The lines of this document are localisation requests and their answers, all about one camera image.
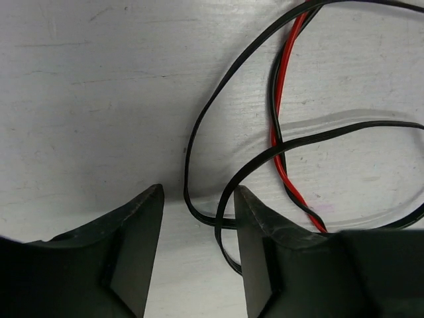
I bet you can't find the short black cable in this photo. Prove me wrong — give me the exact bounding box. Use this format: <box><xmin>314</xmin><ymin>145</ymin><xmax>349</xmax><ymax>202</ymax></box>
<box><xmin>183</xmin><ymin>0</ymin><xmax>424</xmax><ymax>276</ymax></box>

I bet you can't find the red cable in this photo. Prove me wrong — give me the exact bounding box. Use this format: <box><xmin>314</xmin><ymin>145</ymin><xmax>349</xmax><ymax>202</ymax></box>
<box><xmin>270</xmin><ymin>0</ymin><xmax>327</xmax><ymax>233</ymax></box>

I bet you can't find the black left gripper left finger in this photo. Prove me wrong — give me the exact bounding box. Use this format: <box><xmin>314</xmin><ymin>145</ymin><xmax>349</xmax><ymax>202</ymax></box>
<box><xmin>1</xmin><ymin>184</ymin><xmax>164</xmax><ymax>317</ymax></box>

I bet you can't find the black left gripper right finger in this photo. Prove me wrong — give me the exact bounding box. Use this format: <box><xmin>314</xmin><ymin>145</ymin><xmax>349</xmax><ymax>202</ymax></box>
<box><xmin>234</xmin><ymin>186</ymin><xmax>423</xmax><ymax>317</ymax></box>

